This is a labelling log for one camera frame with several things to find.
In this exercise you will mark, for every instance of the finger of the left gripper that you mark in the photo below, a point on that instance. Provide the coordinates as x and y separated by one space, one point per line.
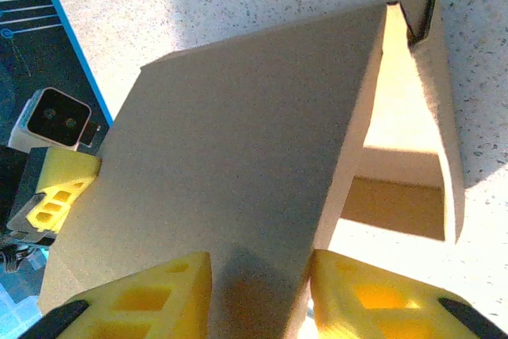
63 180

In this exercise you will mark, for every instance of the brown cardboard paper box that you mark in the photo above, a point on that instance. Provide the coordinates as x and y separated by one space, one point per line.
238 148

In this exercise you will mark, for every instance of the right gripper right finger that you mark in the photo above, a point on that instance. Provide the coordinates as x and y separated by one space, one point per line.
389 307

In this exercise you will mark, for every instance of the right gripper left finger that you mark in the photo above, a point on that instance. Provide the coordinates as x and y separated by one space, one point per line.
151 303

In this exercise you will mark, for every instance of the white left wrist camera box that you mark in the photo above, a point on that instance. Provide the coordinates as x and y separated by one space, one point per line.
55 118

